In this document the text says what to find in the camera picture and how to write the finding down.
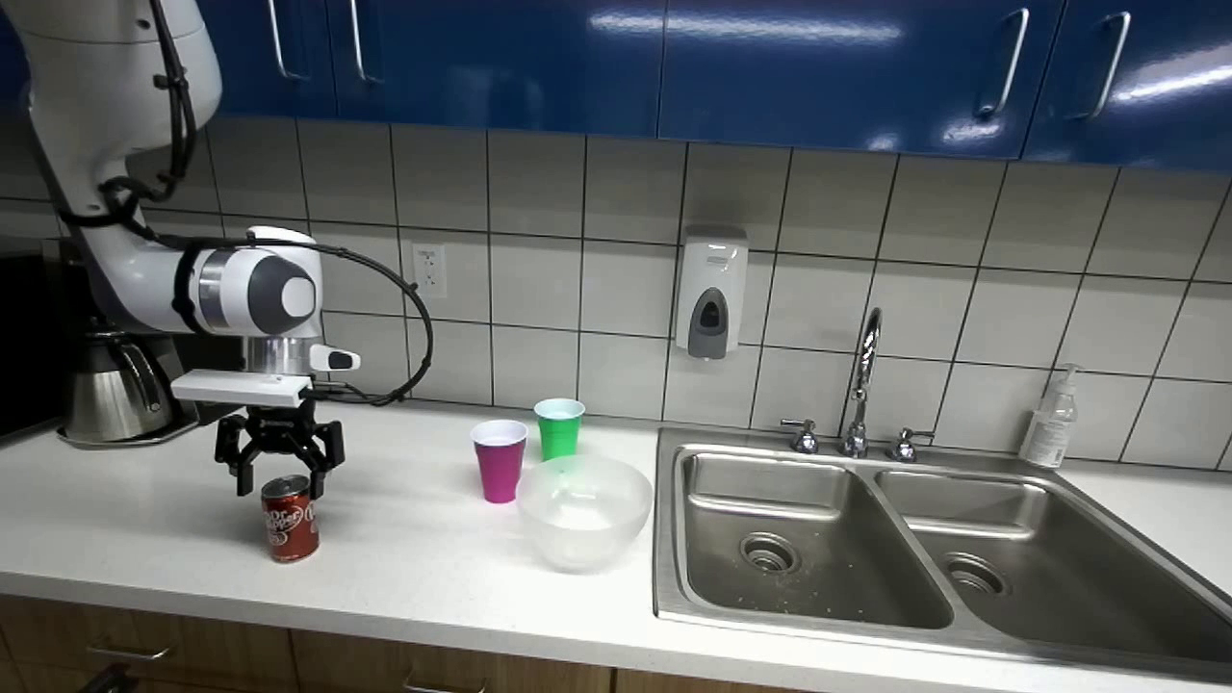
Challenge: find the black appliance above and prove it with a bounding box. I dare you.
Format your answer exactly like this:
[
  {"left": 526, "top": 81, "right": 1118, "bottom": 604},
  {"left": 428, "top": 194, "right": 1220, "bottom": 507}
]
[{"left": 0, "top": 247, "right": 62, "bottom": 443}]

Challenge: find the black coffee maker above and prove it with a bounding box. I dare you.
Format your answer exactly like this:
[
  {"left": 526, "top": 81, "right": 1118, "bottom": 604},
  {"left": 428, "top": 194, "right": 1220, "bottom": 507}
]
[{"left": 48, "top": 234, "right": 261, "bottom": 452}]

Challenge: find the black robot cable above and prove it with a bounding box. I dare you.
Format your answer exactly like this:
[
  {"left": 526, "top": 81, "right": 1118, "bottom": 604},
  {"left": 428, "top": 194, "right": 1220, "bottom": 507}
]
[{"left": 244, "top": 234, "right": 437, "bottom": 407}]

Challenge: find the steel coffee carafe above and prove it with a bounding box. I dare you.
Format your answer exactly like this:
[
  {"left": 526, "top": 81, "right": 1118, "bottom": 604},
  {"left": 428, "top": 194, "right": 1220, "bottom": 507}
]
[{"left": 56, "top": 329, "right": 196, "bottom": 452}]

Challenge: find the clear plastic bowl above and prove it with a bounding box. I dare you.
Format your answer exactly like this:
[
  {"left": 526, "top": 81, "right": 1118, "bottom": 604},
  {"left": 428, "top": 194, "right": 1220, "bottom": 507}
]
[{"left": 515, "top": 455, "right": 655, "bottom": 579}]

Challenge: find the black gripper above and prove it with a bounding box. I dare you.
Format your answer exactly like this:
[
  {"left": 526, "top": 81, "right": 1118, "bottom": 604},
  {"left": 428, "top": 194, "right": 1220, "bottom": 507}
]
[{"left": 211, "top": 406, "right": 345, "bottom": 502}]

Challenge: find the wooden base cabinet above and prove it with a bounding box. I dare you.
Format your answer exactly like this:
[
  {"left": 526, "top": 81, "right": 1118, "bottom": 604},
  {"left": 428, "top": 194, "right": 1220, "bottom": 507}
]
[{"left": 0, "top": 589, "right": 822, "bottom": 693}]

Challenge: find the metal wall cabinet handle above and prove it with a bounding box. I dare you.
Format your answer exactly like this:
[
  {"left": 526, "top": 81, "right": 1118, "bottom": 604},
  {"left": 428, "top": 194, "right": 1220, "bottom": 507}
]
[
  {"left": 977, "top": 6, "right": 1034, "bottom": 124},
  {"left": 261, "top": 0, "right": 293, "bottom": 86},
  {"left": 341, "top": 0, "right": 378, "bottom": 90},
  {"left": 1081, "top": 9, "right": 1134, "bottom": 126}
]

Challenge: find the white wall outlet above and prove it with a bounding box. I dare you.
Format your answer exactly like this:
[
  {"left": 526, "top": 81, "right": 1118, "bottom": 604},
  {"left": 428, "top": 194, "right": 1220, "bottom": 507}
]
[{"left": 410, "top": 243, "right": 452, "bottom": 305}]

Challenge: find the clear spray bottle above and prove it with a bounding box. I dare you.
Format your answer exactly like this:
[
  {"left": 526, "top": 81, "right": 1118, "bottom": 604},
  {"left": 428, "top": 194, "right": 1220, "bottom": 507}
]
[{"left": 1014, "top": 361, "right": 1081, "bottom": 475}]

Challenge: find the white wall soap dispenser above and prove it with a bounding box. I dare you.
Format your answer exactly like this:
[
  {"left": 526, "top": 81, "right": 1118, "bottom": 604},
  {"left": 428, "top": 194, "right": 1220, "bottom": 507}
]
[{"left": 671, "top": 229, "right": 749, "bottom": 361}]

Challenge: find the blue wall cabinet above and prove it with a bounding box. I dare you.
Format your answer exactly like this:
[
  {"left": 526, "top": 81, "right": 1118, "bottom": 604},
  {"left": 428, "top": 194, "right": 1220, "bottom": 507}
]
[{"left": 188, "top": 0, "right": 1232, "bottom": 176}]

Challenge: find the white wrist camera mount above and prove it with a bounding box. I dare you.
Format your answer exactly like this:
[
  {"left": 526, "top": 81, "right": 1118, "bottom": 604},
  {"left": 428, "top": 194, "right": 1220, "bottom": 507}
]
[{"left": 167, "top": 367, "right": 319, "bottom": 414}]

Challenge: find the red soda can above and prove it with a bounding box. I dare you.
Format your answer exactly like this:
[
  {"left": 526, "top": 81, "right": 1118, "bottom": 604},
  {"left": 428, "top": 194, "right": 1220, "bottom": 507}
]
[{"left": 259, "top": 475, "right": 324, "bottom": 566}]

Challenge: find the chrome faucet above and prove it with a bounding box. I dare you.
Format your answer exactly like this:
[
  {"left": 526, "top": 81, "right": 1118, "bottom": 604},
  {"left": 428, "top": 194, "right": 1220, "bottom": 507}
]
[{"left": 839, "top": 305, "right": 885, "bottom": 459}]

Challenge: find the green plastic cup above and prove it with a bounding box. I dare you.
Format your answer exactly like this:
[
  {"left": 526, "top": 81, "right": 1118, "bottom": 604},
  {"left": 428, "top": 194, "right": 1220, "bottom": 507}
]
[{"left": 531, "top": 393, "right": 588, "bottom": 468}]

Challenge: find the purple plastic cup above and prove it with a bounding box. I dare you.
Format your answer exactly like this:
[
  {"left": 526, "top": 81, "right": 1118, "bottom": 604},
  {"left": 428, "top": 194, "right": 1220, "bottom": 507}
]
[{"left": 470, "top": 416, "right": 531, "bottom": 507}]

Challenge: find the stainless steel double sink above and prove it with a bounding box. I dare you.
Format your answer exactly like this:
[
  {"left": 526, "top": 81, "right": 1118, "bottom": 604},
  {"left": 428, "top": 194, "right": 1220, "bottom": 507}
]
[{"left": 651, "top": 429, "right": 1232, "bottom": 684}]

